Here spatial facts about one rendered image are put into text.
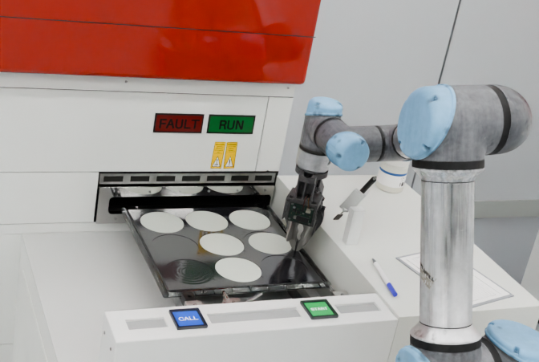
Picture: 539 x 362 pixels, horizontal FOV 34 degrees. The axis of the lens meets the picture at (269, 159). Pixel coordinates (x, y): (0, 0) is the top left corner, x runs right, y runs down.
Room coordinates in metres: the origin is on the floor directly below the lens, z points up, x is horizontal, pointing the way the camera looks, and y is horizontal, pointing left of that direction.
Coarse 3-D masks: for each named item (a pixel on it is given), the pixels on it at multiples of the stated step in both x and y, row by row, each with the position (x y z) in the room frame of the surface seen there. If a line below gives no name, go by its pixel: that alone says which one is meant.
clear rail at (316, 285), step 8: (208, 288) 1.55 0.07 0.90; (216, 288) 1.56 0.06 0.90; (224, 288) 1.56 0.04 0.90; (232, 288) 1.57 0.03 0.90; (240, 288) 1.58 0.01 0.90; (248, 288) 1.58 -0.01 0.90; (256, 288) 1.59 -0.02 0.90; (264, 288) 1.60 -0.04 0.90; (272, 288) 1.60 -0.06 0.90; (280, 288) 1.61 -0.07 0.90; (288, 288) 1.62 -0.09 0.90; (296, 288) 1.63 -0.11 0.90; (304, 288) 1.64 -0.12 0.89; (312, 288) 1.65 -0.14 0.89; (168, 296) 1.51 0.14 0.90; (176, 296) 1.51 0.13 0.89
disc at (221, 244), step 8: (200, 240) 1.75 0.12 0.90; (208, 240) 1.76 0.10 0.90; (216, 240) 1.76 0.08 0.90; (224, 240) 1.77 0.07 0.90; (232, 240) 1.78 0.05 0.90; (208, 248) 1.72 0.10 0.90; (216, 248) 1.73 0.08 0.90; (224, 248) 1.73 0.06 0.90; (232, 248) 1.74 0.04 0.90; (240, 248) 1.75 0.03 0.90
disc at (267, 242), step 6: (258, 234) 1.83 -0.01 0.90; (264, 234) 1.83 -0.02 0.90; (270, 234) 1.84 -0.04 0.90; (276, 234) 1.84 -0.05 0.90; (252, 240) 1.80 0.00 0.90; (258, 240) 1.80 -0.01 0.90; (264, 240) 1.81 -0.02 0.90; (270, 240) 1.81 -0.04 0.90; (276, 240) 1.82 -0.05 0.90; (282, 240) 1.82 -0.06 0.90; (252, 246) 1.77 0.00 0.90; (258, 246) 1.77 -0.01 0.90; (264, 246) 1.78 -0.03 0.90; (270, 246) 1.78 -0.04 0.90; (276, 246) 1.79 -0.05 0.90; (282, 246) 1.79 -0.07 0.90; (288, 246) 1.80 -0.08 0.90; (264, 252) 1.75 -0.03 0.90; (270, 252) 1.75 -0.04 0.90; (276, 252) 1.76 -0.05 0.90; (282, 252) 1.76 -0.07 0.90
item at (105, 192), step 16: (112, 192) 1.84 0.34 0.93; (128, 192) 1.86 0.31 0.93; (144, 192) 1.88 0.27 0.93; (160, 192) 1.90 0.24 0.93; (176, 192) 1.91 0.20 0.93; (192, 192) 1.93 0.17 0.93; (208, 192) 1.95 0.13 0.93; (224, 192) 1.97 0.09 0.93; (240, 192) 1.98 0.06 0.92; (256, 192) 2.00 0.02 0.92; (272, 192) 2.02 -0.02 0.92; (96, 208) 1.84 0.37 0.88
